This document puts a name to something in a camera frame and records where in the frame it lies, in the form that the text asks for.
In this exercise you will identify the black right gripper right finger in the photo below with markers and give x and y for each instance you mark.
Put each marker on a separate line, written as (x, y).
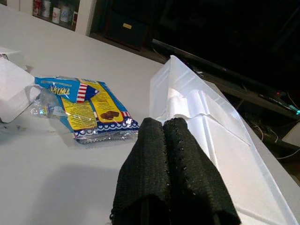
(194, 178)

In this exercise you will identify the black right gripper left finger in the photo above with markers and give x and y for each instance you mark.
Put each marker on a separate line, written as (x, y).
(143, 168)

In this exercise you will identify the white foam food container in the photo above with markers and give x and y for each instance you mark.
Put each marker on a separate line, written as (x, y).
(225, 131)

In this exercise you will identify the blue yellow snack wrapper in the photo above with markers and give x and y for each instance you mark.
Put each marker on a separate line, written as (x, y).
(93, 110)

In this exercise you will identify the dark low tv bench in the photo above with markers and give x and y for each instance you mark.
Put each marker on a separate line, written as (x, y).
(257, 103)

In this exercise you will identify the dark cabinet with yellow label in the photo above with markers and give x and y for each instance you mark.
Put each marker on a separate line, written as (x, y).
(127, 28)

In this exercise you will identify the white foam box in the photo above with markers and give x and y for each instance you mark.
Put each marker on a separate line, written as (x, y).
(14, 93)

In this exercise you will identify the white blue printed cup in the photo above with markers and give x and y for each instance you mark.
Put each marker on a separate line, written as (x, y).
(65, 14)

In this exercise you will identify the white cup with red print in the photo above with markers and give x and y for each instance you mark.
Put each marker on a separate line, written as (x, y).
(56, 15)

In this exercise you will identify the red white mug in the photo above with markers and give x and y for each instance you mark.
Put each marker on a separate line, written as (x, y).
(37, 7)

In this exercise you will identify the white shelf frame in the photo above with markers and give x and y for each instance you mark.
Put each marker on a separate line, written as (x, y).
(87, 16)

